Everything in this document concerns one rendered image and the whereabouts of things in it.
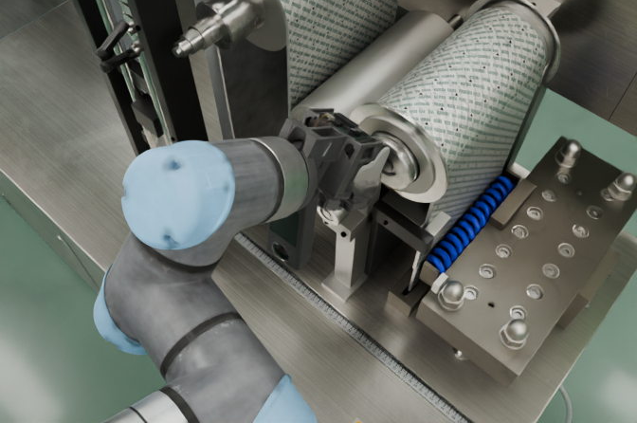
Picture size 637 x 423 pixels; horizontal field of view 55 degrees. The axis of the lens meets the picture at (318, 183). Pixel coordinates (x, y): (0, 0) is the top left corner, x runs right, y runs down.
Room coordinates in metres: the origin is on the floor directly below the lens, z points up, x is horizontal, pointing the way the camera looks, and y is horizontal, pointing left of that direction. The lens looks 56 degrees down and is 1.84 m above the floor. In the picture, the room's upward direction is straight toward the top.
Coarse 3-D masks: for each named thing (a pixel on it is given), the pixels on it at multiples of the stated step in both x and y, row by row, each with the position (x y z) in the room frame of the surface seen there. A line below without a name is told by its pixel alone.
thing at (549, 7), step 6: (528, 0) 0.68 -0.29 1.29; (534, 0) 0.68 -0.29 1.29; (540, 0) 0.68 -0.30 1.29; (546, 0) 0.68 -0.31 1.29; (552, 0) 0.68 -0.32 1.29; (540, 6) 0.67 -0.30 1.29; (546, 6) 0.67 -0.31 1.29; (552, 6) 0.67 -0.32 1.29; (558, 6) 0.67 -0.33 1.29; (546, 12) 0.65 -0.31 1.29; (552, 12) 0.66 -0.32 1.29
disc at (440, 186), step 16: (352, 112) 0.49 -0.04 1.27; (368, 112) 0.48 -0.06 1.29; (384, 112) 0.46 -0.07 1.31; (400, 112) 0.45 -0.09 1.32; (416, 128) 0.43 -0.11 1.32; (432, 144) 0.42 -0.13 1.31; (432, 160) 0.41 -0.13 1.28; (448, 176) 0.40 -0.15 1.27; (400, 192) 0.43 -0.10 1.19; (432, 192) 0.41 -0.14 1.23
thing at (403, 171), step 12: (384, 132) 0.45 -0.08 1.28; (384, 144) 0.43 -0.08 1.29; (396, 144) 0.43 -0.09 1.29; (396, 156) 0.42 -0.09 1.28; (408, 156) 0.42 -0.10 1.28; (384, 168) 0.43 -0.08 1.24; (396, 168) 0.42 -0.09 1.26; (408, 168) 0.41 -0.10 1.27; (384, 180) 0.43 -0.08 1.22; (396, 180) 0.42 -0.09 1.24; (408, 180) 0.41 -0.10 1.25
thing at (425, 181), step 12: (516, 12) 0.63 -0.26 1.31; (540, 36) 0.61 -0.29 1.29; (372, 120) 0.47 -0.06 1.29; (384, 120) 0.46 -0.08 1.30; (372, 132) 0.47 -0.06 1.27; (396, 132) 0.44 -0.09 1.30; (408, 132) 0.44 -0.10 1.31; (408, 144) 0.43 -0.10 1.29; (420, 144) 0.42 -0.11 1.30; (420, 156) 0.42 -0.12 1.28; (420, 168) 0.42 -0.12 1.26; (432, 168) 0.41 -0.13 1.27; (420, 180) 0.41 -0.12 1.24; (432, 180) 0.41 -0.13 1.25; (408, 192) 0.42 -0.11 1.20; (420, 192) 0.41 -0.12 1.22
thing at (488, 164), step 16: (512, 128) 0.56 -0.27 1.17; (496, 144) 0.52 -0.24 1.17; (512, 144) 0.58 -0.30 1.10; (480, 160) 0.49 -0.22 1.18; (496, 160) 0.54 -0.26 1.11; (464, 176) 0.46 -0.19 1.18; (480, 176) 0.51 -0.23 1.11; (496, 176) 0.57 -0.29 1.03; (448, 192) 0.43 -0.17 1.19; (464, 192) 0.48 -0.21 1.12; (480, 192) 0.53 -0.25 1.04; (432, 208) 0.41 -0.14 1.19; (448, 208) 0.45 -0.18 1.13; (464, 208) 0.50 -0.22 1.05; (448, 224) 0.46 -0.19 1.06; (416, 256) 0.41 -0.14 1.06
